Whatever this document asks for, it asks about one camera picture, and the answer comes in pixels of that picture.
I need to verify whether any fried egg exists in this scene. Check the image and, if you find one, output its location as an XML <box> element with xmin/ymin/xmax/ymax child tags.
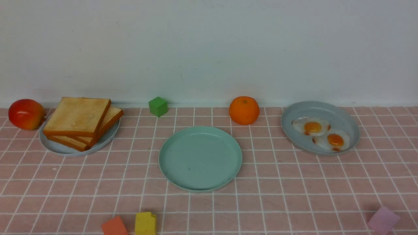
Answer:
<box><xmin>291</xmin><ymin>117</ymin><xmax>331</xmax><ymax>136</ymax></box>
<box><xmin>313</xmin><ymin>129</ymin><xmax>350</xmax><ymax>152</ymax></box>

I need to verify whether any toast slice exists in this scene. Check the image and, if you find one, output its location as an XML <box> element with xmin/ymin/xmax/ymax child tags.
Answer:
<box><xmin>46</xmin><ymin>136</ymin><xmax>91</xmax><ymax>152</ymax></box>
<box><xmin>43</xmin><ymin>97</ymin><xmax>111</xmax><ymax>137</ymax></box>
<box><xmin>73</xmin><ymin>106</ymin><xmax>123</xmax><ymax>146</ymax></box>

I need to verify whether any orange fruit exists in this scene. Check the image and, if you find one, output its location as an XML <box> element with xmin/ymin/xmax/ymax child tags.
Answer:
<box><xmin>229</xmin><ymin>96</ymin><xmax>260</xmax><ymax>125</ymax></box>

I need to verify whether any teal center plate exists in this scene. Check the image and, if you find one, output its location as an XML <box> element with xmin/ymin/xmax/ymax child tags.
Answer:
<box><xmin>158</xmin><ymin>126</ymin><xmax>242</xmax><ymax>192</ymax></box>

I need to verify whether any green cube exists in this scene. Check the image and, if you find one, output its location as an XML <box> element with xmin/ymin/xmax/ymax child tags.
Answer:
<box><xmin>148</xmin><ymin>97</ymin><xmax>169</xmax><ymax>117</ymax></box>

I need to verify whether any pink checkered tablecloth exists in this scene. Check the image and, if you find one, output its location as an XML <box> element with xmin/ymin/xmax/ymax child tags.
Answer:
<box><xmin>0</xmin><ymin>107</ymin><xmax>418</xmax><ymax>235</ymax></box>

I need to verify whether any grey-blue egg plate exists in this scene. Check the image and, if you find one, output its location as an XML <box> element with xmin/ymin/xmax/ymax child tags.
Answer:
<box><xmin>281</xmin><ymin>101</ymin><xmax>360</xmax><ymax>156</ymax></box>

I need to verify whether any yellow foam block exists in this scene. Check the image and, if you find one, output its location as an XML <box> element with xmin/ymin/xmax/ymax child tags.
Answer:
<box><xmin>135</xmin><ymin>212</ymin><xmax>157</xmax><ymax>235</ymax></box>

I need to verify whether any orange foam block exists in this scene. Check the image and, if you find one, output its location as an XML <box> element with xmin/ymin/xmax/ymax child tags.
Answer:
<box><xmin>101</xmin><ymin>216</ymin><xmax>129</xmax><ymax>235</ymax></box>

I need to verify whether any light blue bread plate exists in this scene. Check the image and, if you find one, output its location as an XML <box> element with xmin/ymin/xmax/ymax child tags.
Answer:
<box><xmin>39</xmin><ymin>119</ymin><xmax>121</xmax><ymax>156</ymax></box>

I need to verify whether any red yellow mango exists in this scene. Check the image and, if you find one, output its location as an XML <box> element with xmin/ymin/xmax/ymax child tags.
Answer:
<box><xmin>8</xmin><ymin>99</ymin><xmax>46</xmax><ymax>130</ymax></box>

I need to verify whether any pink foam block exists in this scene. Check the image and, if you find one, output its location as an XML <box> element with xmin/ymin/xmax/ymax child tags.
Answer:
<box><xmin>367</xmin><ymin>206</ymin><xmax>400</xmax><ymax>235</ymax></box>

